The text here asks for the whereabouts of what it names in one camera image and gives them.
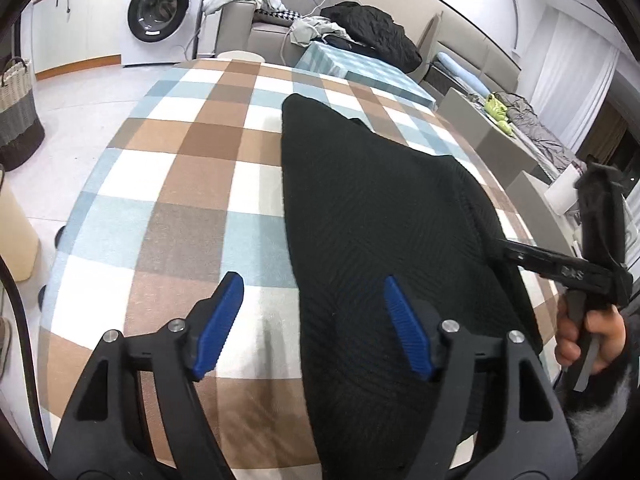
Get woven laundry basket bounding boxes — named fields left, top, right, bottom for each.
left=0, top=56, right=46, bottom=171

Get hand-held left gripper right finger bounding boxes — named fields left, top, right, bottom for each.
left=382, top=275, right=581, bottom=480

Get grey sofa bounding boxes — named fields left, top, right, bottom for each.
left=215, top=0, right=321, bottom=66

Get round white stool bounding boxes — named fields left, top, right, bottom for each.
left=216, top=50, right=266, bottom=63

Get grey quilt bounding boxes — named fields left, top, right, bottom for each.
left=495, top=92, right=576, bottom=176

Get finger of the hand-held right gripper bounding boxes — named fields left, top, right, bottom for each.
left=492, top=239, right=588, bottom=290

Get black jacket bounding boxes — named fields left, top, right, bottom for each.
left=320, top=1, right=423, bottom=73

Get beige bin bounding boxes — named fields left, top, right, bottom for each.
left=0, top=165, right=41, bottom=281

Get black knit sweater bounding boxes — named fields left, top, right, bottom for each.
left=280, top=92, right=546, bottom=480

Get brown blue checked tablecloth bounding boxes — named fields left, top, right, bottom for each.
left=37, top=57, right=576, bottom=480

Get light grey shirt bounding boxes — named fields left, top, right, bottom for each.
left=287, top=15, right=351, bottom=48

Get black cable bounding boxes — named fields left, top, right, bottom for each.
left=0, top=255, right=51, bottom=461

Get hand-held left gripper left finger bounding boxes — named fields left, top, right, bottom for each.
left=47, top=271, right=246, bottom=480

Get beige bed headboard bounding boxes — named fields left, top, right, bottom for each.
left=417, top=10, right=521, bottom=96

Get white curtain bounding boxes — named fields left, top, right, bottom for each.
left=530, top=10, right=621, bottom=151

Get blue checked cloth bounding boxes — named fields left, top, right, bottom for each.
left=295, top=41, right=438, bottom=111

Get light blue pillow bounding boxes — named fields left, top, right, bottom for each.
left=437, top=51, right=493, bottom=98

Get person's right hand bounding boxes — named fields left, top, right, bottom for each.
left=555, top=305, right=628, bottom=375

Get green toy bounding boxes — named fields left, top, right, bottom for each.
left=482, top=92, right=516, bottom=136

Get white washing machine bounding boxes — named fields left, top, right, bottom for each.
left=120, top=0, right=213, bottom=67

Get grey side cabinet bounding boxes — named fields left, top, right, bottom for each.
left=505, top=170, right=583, bottom=261
left=440, top=87, right=556, bottom=188

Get white base cabinets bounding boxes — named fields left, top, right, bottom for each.
left=32, top=0, right=131, bottom=78

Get person's right forearm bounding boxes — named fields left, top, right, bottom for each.
left=565, top=355, right=640, bottom=471

